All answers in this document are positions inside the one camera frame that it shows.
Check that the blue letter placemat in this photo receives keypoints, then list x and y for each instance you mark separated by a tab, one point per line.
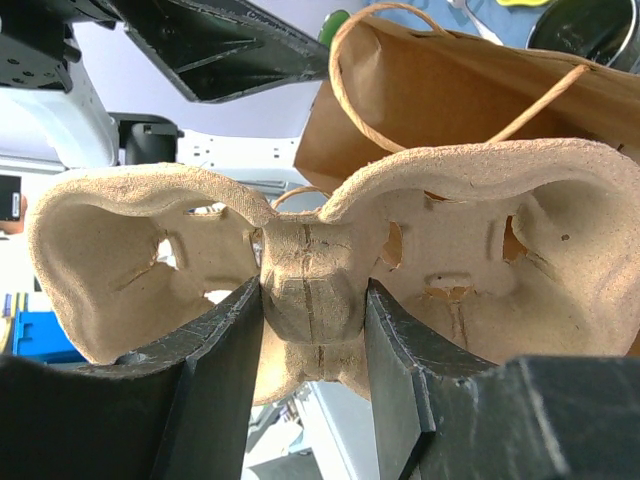
511	24

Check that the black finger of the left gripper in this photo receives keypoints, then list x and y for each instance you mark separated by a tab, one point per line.
218	51

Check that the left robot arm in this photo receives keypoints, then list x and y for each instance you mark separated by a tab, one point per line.
85	135

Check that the silver fork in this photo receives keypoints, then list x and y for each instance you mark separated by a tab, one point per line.
484	31

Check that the single pulp cup carrier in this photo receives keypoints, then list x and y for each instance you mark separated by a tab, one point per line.
521	247

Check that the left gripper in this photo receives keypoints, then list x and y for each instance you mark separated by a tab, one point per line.
38	46

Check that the brown paper bag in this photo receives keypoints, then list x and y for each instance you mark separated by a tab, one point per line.
391	88

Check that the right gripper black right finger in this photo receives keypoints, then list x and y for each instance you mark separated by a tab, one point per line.
441	412

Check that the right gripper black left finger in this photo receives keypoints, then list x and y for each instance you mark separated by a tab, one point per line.
177	408

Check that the green cup at edge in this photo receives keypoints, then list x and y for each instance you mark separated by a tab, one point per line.
331	25

